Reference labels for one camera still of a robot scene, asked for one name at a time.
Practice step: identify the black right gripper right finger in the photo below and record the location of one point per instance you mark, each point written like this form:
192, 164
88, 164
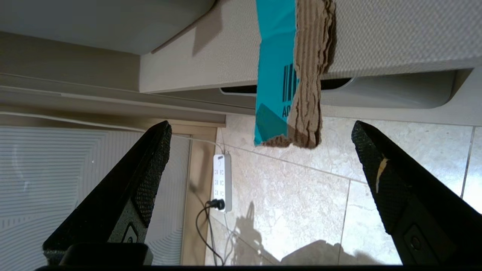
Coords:
421, 210

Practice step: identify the beige laundry cabinet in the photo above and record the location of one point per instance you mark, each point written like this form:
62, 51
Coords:
67, 64

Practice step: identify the teal barcode cardboard scrap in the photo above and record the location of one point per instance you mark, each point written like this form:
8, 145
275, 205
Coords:
275, 56

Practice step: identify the white power strip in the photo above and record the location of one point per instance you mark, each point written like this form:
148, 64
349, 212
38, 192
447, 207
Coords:
222, 180

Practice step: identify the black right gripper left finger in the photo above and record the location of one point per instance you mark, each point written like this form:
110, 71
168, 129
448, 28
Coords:
113, 203

